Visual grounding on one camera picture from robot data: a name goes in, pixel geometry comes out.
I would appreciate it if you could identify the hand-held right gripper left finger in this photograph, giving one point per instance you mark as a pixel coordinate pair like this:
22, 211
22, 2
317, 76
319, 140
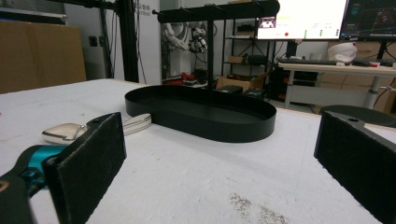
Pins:
87, 161

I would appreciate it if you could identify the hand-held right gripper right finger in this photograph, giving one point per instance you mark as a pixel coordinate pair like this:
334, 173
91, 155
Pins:
358, 155

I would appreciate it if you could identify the black jewellery stand with tray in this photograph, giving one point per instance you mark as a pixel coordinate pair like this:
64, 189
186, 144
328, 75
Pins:
205, 119

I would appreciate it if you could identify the white standing desk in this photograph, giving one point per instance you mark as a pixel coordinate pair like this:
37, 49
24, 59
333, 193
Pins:
330, 70

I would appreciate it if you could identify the white cap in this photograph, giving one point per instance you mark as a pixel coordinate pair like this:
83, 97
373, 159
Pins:
342, 51

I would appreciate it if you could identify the black keyboard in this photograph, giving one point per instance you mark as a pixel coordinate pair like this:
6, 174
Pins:
308, 61

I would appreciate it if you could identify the brown cardboard panel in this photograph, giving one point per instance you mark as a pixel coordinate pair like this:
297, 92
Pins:
37, 56

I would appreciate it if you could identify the red tool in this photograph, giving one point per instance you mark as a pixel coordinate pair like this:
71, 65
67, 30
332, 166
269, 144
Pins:
186, 76

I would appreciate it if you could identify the dark monitor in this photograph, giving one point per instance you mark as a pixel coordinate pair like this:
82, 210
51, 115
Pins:
370, 18

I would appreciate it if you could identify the small black box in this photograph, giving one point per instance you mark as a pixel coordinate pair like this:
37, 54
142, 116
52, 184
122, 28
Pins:
229, 89

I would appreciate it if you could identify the brown cardboard box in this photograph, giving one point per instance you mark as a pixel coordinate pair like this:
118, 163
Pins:
233, 82

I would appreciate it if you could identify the black shelf rack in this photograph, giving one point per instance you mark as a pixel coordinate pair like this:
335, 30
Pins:
249, 59

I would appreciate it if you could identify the bright white monitor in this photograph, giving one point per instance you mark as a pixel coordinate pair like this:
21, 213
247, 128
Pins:
308, 18

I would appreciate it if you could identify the black metal frame post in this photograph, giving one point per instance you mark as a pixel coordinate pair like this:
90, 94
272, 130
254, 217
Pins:
128, 40

